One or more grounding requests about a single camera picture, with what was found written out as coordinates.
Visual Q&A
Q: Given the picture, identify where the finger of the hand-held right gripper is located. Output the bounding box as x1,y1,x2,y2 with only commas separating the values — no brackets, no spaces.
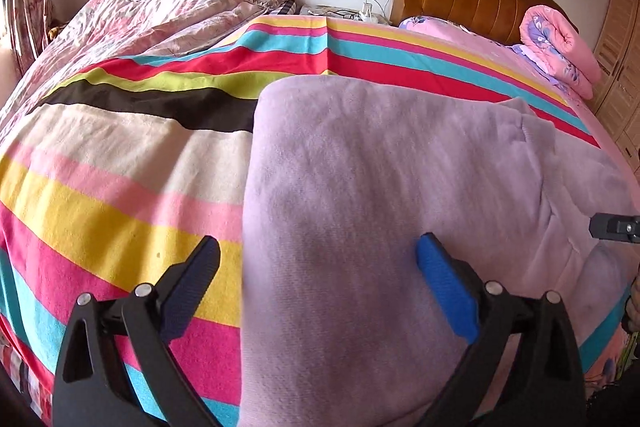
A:
589,213,640,244

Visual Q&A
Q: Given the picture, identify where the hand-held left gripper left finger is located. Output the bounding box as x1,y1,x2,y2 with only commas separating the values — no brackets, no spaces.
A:
51,235,222,427

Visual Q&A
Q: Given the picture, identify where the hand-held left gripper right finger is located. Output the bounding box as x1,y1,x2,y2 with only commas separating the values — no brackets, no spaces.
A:
416,233,587,427

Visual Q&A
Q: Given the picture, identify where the lilac towel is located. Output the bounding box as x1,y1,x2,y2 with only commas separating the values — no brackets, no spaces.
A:
239,77,640,427

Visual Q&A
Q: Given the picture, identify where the person's right hand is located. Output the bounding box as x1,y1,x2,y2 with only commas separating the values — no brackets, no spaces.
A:
621,277,640,336

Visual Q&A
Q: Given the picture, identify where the striped colourful blanket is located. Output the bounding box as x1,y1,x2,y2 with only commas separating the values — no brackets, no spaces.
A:
0,14,632,427

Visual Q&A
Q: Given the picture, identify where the light wooden wardrobe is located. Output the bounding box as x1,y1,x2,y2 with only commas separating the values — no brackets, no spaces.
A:
592,0,640,178

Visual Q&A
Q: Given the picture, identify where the plaid bed sheet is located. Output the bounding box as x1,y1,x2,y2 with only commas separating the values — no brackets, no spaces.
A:
0,342,54,427

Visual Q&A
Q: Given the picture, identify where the rolled pink floral quilt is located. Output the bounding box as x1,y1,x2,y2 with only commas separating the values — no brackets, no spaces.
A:
519,4,603,101

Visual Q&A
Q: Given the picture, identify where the pink bed sheet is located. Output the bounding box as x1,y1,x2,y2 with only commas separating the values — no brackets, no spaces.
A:
398,16,640,388

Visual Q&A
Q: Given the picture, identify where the nightstand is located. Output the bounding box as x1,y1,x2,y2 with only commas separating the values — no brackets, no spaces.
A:
299,3,396,26

